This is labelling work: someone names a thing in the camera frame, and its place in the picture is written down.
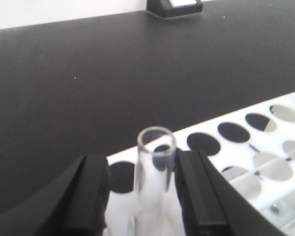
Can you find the white test tube rack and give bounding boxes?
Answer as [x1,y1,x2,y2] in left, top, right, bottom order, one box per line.
[103,88,295,236]

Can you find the clear glass test tube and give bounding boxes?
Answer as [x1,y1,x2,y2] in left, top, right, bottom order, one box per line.
[134,126,177,236]

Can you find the white wall power socket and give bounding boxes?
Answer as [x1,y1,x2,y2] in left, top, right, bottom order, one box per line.
[146,0,203,18]

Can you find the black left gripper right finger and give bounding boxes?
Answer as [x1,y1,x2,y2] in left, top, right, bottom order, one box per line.
[175,149,284,236]

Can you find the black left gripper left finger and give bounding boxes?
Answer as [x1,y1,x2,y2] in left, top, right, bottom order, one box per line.
[0,155,110,236]

